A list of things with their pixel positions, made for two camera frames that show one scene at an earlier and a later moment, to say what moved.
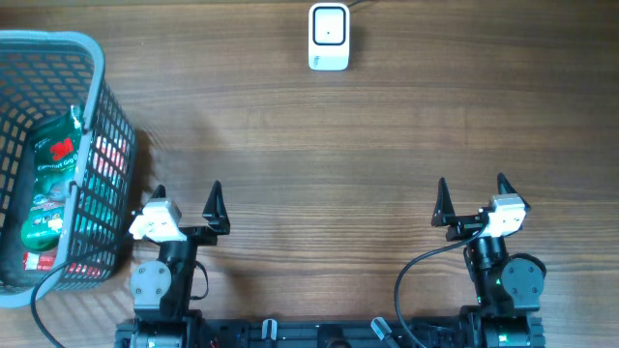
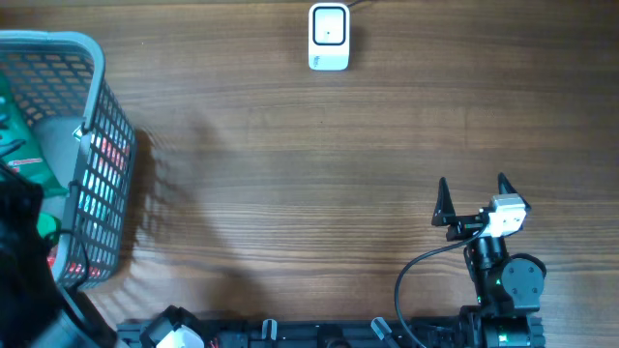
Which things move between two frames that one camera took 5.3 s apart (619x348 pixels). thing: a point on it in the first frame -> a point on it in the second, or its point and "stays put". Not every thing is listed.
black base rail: (256, 333) stays put
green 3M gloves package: (54, 149) -> (20, 150)
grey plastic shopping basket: (44, 72) stays put
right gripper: (444, 216) stays put
